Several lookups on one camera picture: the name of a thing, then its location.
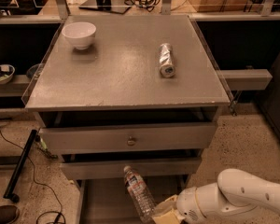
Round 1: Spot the grey side shelf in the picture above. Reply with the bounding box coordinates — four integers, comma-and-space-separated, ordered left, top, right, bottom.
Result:
217, 69, 273, 91

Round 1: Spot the white ceramic bowl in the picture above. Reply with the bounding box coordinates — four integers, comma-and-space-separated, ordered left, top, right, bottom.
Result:
62, 21, 96, 49

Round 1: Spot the bowl with items on shelf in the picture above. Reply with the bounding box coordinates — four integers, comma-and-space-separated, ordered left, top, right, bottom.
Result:
0, 64, 15, 84

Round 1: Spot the grey bottom drawer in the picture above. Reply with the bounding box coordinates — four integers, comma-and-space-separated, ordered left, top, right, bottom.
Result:
76, 175, 186, 224

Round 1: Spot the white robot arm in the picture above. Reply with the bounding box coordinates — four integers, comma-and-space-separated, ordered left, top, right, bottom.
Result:
151, 169, 280, 224

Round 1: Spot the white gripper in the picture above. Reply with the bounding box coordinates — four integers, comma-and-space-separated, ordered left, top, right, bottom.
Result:
152, 187, 206, 224

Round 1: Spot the silver crushed can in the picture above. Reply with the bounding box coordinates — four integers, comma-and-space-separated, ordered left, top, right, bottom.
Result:
159, 43, 175, 78

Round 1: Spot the grey drawer cabinet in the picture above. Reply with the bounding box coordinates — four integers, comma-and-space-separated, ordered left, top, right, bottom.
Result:
21, 14, 233, 224

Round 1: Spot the grey top drawer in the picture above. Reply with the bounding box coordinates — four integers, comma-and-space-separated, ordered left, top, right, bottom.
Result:
40, 122, 217, 154

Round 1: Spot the black monitor stand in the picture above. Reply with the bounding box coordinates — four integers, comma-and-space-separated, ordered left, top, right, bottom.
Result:
79, 0, 131, 14

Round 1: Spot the black floor cable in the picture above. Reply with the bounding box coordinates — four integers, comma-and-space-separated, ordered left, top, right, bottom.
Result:
0, 119, 67, 224

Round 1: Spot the black bar on floor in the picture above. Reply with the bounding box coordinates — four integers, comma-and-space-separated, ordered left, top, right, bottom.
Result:
3, 130, 37, 203

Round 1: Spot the grey drawer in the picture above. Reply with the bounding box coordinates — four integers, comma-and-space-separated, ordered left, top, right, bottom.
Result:
60, 158, 202, 180
76, 175, 186, 224
40, 122, 217, 154

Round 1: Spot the clear plastic water bottle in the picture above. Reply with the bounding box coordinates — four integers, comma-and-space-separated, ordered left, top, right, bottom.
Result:
124, 166, 156, 224

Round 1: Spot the grey middle drawer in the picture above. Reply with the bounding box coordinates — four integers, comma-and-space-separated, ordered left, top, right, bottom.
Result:
60, 158, 202, 180

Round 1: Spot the brown shoe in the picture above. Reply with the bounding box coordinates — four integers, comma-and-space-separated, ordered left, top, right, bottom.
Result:
0, 205, 20, 224

